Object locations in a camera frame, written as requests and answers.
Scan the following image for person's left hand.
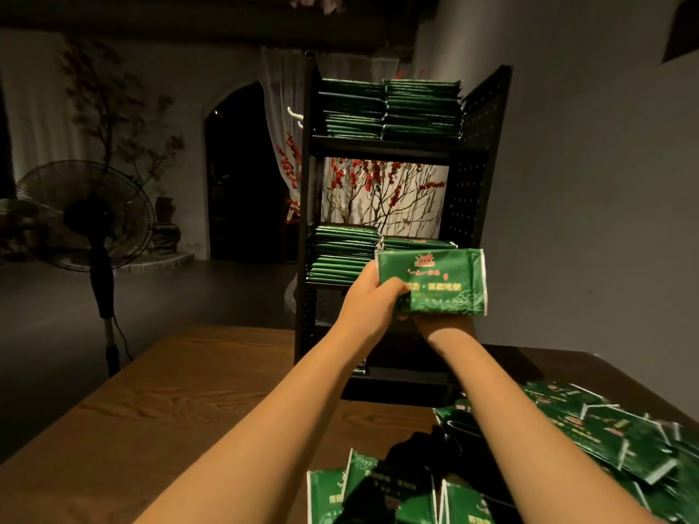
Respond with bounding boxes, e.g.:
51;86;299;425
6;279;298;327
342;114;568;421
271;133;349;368
332;259;415;352

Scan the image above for person's right hand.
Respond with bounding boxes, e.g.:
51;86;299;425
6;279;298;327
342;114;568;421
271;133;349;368
411;309;483;357

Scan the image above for bare branched tree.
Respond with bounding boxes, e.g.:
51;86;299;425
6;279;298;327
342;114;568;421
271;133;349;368
58;36;186;216

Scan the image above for dark vase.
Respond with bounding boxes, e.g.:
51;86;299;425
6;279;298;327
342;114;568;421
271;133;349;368
149;195;183;256

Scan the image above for red berry branches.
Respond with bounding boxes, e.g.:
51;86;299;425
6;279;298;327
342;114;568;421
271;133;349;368
274;130;450;239

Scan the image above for black standing fan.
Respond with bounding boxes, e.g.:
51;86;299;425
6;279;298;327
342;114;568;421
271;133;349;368
15;159;157;378

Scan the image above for pile of green packets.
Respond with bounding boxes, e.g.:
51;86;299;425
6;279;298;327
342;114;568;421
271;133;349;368
304;377;699;524

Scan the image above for person's left forearm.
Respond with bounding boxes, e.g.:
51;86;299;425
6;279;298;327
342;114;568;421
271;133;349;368
135;325;375;524

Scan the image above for person's right forearm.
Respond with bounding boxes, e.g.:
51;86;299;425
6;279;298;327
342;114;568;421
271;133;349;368
419;322;663;524

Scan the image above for black metal shelf rack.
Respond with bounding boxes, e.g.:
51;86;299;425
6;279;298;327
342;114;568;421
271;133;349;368
291;54;515;409

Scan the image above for pink hanging flower decoration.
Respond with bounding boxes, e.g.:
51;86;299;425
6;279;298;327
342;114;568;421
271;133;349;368
287;0;347;16

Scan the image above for bundle of green packets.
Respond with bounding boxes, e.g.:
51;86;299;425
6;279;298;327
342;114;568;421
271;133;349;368
374;246;489;319

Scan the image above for white curtain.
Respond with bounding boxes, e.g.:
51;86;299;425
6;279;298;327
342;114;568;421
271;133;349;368
258;47;401;216
0;29;85;183

